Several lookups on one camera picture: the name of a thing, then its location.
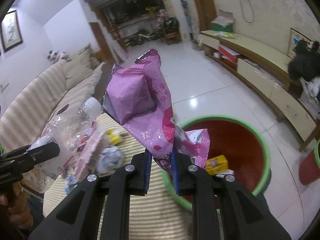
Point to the yellow checked tablecloth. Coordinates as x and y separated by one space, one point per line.
150 217

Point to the light pink flat packet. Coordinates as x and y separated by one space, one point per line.
91 150

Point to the black clothes pile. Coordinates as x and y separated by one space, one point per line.
302 62

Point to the red flat box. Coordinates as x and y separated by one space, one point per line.
227 52

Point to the dark wooden display shelf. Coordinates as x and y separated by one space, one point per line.
125 12

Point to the yellow white carton box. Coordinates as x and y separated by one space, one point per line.
113 136

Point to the small blue white wrapper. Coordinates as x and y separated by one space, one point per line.
71 183

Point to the clear plastic bag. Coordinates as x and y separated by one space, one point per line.
37 177

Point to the small green bin red inside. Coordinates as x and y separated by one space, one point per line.
310 170

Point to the long wooden cream cabinet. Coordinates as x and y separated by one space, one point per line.
262 65

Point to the crumpled white blue paper ball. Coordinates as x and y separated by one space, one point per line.
111 158

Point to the person's left hand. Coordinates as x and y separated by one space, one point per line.
16 207

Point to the small yellow box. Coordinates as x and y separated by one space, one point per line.
217 164

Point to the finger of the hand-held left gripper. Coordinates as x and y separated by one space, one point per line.
37 153

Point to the black white plush toy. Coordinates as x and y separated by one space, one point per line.
57 55

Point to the pink snack bag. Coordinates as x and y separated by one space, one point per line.
140 92

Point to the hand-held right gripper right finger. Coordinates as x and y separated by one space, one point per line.
175 177

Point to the beige striped sofa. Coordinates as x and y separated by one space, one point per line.
37 95

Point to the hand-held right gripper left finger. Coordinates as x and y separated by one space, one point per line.
147 175

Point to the white cloth bundle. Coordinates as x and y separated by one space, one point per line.
311 92

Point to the wooden chair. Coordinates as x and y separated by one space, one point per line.
172 31

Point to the framed wall picture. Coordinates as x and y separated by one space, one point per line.
11 31

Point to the large green bin red inside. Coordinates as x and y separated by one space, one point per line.
250 152

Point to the clear plastic bottle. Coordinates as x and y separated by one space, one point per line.
72 122

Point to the green cardboard box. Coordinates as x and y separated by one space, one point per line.
222 22

